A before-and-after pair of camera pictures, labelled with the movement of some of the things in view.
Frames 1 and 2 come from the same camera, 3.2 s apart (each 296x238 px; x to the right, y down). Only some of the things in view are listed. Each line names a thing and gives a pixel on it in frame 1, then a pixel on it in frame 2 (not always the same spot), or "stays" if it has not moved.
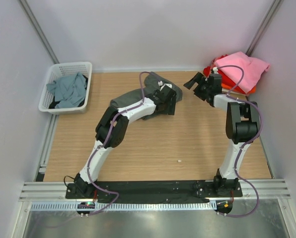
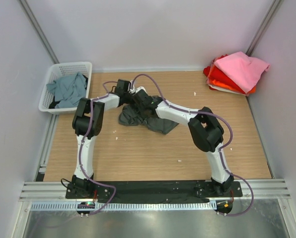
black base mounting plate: x=152 y=190 stays
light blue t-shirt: x=68 y=91 stays
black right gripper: x=197 y=78 -> x=139 y=107
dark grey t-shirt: x=125 y=99 -> x=130 y=115
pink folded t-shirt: x=254 y=68 stays
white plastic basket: x=55 y=71 stays
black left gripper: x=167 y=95 -> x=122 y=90
